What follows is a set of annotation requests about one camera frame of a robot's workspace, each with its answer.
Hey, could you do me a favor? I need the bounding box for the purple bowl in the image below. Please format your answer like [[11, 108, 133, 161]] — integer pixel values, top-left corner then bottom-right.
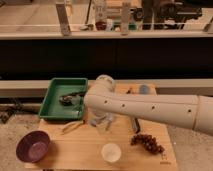
[[16, 130, 51, 163]]

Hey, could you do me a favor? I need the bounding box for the bunch of dark grapes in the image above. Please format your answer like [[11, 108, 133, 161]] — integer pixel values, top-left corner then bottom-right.
[[130, 134, 165, 155]]

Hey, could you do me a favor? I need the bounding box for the wooden board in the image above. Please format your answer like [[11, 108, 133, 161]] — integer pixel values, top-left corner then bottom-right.
[[24, 83, 179, 171]]

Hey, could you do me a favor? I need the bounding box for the black handled can opener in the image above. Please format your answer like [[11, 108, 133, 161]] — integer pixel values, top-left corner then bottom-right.
[[59, 91, 86, 106]]

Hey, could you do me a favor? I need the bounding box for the green plastic tray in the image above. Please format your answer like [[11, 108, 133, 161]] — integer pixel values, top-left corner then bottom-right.
[[39, 78, 88, 121]]

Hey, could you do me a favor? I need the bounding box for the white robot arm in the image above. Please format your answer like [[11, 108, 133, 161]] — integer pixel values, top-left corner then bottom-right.
[[84, 75, 213, 136]]

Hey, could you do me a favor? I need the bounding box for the yellow banana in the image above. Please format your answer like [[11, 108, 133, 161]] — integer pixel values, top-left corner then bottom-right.
[[61, 120, 85, 135]]

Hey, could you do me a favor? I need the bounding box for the black brush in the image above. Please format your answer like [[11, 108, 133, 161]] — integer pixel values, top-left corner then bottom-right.
[[131, 118, 141, 134]]

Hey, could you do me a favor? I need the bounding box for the white paper cup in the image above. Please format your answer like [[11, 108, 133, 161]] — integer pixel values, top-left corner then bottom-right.
[[101, 143, 122, 163]]

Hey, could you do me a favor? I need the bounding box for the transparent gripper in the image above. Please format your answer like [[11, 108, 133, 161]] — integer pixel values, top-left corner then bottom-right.
[[89, 113, 115, 134]]

